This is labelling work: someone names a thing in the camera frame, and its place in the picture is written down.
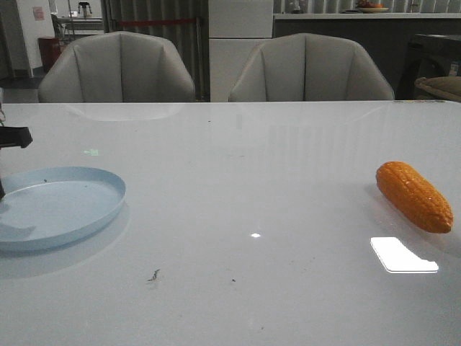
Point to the red box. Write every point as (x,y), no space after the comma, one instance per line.
(50,51)

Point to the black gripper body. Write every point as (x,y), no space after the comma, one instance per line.
(15,137)

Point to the grey counter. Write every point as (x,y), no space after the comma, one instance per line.
(405,46)

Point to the right grey upholstered chair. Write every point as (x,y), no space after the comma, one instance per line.
(307,67)

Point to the orange toy corn cob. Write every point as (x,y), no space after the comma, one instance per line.
(415,197)

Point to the left grey upholstered chair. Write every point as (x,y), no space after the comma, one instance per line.
(118,67)

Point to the tan cushion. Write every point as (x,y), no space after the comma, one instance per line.
(443,87)

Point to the grey upholstered chair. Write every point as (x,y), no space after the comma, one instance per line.
(118,67)
(307,67)

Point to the light blue round plate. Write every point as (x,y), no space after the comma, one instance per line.
(47,208)

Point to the white cabinet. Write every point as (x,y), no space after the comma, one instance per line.
(235,28)

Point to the red barrier belt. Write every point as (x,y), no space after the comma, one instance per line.
(152,23)

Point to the fruit bowl on counter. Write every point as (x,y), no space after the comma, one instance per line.
(369,7)

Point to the background desk with kettle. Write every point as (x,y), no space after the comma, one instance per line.
(73,18)

